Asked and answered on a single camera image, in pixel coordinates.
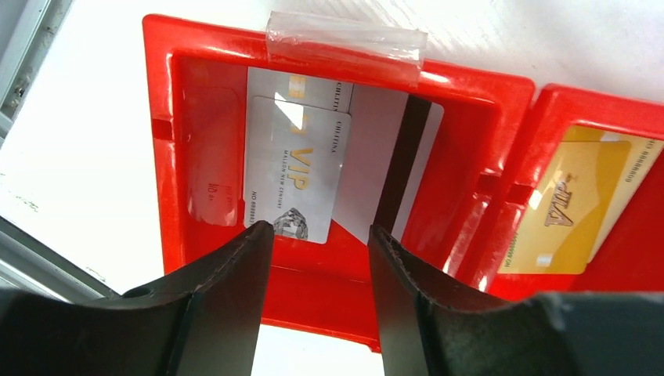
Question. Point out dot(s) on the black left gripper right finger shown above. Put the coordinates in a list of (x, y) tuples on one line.
[(432, 324)]

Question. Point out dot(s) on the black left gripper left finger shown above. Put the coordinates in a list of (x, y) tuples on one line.
[(202, 319)]

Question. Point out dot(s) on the gold VIP card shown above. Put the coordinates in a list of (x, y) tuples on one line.
[(566, 210)]

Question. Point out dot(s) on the white vip card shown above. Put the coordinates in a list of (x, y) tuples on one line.
[(297, 88), (295, 154)]

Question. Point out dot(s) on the white magnetic stripe card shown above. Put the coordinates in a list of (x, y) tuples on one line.
[(376, 119)]

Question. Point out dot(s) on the red left bin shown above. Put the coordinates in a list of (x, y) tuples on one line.
[(200, 109)]

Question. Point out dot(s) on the red bin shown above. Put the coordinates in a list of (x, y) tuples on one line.
[(631, 257), (200, 109)]

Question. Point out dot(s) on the red middle bin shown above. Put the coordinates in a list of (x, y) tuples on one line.
[(631, 257)]

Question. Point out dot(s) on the clear adhesive tape strip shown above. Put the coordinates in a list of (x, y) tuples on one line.
[(343, 46)]

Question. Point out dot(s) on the aluminium frame rail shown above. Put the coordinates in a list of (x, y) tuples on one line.
[(28, 31)]

